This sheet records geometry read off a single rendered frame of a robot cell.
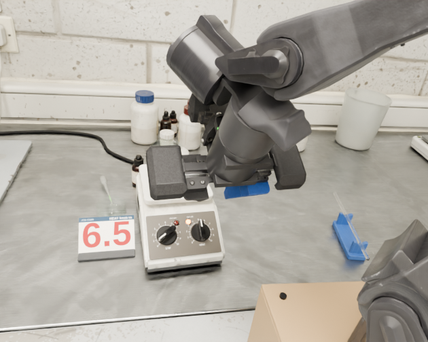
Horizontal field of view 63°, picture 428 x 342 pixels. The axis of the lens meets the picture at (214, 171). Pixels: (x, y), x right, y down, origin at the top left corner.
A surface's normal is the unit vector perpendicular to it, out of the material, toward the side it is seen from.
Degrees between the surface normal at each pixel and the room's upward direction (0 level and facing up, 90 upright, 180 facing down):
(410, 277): 60
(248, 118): 66
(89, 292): 0
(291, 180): 76
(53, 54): 90
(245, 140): 116
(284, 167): 31
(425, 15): 88
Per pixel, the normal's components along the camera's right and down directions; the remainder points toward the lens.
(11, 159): 0.10, -0.85
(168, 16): 0.17, 0.52
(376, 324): -0.63, 0.31
